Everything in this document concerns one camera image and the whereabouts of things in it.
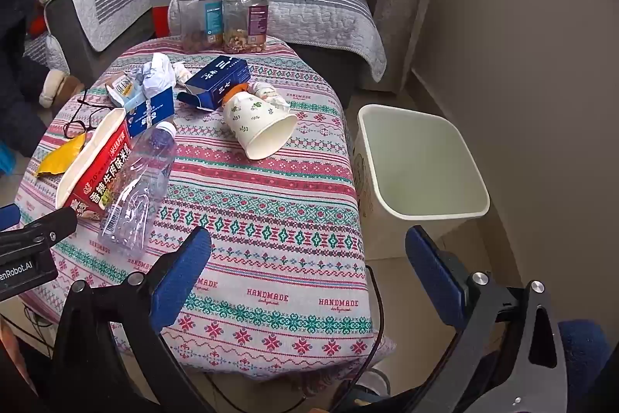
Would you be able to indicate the teal label plastic jar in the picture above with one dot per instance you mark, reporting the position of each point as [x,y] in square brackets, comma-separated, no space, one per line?
[193,21]

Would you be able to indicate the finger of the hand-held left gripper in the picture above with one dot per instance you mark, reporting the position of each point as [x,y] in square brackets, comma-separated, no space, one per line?
[43,229]

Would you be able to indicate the black eyeglasses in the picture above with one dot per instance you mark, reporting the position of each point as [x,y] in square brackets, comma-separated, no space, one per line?
[89,106]

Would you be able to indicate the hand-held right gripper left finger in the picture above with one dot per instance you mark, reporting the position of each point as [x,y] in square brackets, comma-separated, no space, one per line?
[183,270]

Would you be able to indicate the orange peel piece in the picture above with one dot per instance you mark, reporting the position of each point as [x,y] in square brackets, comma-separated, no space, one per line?
[238,90]

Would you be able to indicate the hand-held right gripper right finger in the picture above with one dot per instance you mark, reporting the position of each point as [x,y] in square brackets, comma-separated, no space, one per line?
[433,268]

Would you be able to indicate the light blue carton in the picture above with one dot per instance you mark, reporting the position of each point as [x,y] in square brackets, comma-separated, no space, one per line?
[150,110]

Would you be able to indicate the dark blue carton box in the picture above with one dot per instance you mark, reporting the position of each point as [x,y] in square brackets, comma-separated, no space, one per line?
[217,76]

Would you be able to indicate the beige fluffy slipper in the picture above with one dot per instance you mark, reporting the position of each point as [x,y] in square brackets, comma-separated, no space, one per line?
[58,86]

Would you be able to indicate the red instant noodle bowl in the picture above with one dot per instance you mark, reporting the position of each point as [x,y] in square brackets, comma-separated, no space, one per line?
[96,161]

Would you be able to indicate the crumpled white paper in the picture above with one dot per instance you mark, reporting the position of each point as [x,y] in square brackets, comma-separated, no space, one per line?
[154,72]

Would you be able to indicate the purple label plastic jar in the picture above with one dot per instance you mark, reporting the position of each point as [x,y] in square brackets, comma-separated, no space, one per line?
[242,21]

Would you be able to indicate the blue cloth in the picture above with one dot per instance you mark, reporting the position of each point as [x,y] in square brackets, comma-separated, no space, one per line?
[585,360]

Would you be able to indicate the grey sofa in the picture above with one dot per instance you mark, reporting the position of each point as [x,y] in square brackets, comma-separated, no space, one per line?
[72,35]

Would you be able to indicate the floral paper cup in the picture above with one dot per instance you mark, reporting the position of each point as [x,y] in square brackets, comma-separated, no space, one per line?
[251,118]

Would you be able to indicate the white plastic bin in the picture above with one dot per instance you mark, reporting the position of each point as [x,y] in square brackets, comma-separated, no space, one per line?
[416,161]

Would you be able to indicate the striped grey quilt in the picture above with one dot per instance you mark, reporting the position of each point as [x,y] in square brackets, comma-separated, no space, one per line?
[309,6]

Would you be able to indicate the clear plastic bottle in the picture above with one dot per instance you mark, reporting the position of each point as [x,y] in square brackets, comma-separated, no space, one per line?
[140,180]

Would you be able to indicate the small crumpled tissue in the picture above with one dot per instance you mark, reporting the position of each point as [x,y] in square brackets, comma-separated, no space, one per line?
[183,72]

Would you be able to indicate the dark cloth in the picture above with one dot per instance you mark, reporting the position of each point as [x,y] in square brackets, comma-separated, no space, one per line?
[17,6]

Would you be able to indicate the patterned tablecloth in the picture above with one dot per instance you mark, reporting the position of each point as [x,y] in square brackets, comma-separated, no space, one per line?
[271,210]

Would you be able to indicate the yellow wrapper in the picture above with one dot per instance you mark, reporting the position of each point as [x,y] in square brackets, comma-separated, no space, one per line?
[60,159]

